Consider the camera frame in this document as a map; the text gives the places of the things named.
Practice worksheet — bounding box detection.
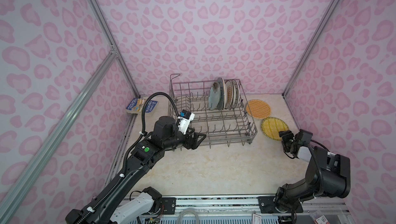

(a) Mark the grey metal frame post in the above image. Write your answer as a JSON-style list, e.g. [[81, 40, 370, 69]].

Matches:
[[87, 0, 141, 97]]

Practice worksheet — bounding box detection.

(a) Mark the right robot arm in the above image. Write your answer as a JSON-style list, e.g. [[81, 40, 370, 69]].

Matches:
[[274, 129, 351, 213]]

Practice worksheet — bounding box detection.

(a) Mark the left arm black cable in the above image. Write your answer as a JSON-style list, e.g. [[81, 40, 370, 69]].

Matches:
[[74, 91, 182, 224]]

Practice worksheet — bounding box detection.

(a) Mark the pale green plate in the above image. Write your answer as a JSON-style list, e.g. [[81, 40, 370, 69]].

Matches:
[[208, 82, 221, 111]]

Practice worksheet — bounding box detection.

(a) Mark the grey-blue plate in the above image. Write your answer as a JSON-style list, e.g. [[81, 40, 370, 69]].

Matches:
[[217, 77, 227, 110]]

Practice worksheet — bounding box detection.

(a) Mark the white plate orange sunburst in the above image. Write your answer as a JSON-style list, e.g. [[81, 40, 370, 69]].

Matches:
[[225, 80, 234, 110]]

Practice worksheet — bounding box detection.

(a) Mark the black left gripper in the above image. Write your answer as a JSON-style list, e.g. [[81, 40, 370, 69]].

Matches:
[[163, 125, 206, 151]]

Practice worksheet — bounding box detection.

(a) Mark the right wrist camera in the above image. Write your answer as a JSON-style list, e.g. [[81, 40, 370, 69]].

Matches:
[[295, 129, 313, 147]]

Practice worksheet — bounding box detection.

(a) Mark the colourful book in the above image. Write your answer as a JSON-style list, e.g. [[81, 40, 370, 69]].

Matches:
[[126, 98, 158, 115]]

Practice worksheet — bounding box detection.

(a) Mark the orange woven round tray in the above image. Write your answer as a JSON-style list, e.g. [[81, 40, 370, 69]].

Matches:
[[246, 99, 272, 119]]

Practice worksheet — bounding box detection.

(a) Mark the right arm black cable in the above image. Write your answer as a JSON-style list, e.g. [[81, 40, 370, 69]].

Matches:
[[306, 138, 330, 197]]

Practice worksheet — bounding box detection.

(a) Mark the green bamboo woven tray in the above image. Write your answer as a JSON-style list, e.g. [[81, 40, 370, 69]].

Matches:
[[260, 117, 289, 141]]

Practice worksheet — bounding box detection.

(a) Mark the cream floral plate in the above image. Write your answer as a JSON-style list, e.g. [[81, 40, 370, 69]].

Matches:
[[232, 79, 237, 108]]

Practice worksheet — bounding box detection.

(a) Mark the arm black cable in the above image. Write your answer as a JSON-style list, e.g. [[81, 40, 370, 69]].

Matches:
[[306, 138, 330, 197], [74, 91, 182, 224]]

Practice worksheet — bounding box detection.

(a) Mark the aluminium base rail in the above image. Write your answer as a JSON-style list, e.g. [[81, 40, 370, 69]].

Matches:
[[83, 192, 341, 224]]

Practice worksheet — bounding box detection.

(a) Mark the grey wire dish rack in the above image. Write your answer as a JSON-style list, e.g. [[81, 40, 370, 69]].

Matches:
[[169, 73, 257, 146]]

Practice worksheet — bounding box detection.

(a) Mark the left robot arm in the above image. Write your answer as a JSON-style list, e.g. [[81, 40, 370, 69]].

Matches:
[[66, 116, 206, 224]]

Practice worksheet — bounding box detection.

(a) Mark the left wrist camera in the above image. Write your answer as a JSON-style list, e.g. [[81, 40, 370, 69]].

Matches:
[[177, 110, 195, 135]]

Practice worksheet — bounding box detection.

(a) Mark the clear tubing loop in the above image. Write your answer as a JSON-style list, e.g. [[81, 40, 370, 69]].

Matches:
[[176, 207, 201, 224]]

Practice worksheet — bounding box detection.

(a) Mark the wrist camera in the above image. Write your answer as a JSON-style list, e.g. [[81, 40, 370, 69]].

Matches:
[[177, 110, 195, 135], [295, 129, 313, 147]]

